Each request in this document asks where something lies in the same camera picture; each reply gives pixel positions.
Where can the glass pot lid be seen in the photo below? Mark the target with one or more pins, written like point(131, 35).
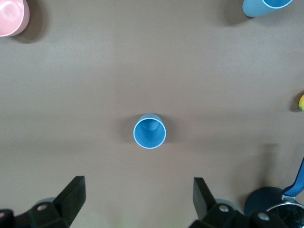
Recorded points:
point(289, 213)

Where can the pink bowl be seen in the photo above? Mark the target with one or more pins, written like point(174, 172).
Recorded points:
point(10, 16)

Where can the blue plastic cup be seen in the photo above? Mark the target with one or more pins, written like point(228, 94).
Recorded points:
point(256, 9)
point(149, 135)

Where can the yellow lemon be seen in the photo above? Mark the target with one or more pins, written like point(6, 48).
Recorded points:
point(301, 102)

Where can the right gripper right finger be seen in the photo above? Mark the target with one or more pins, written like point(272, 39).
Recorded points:
point(204, 197)

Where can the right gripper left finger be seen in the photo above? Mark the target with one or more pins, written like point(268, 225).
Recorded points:
point(73, 194)

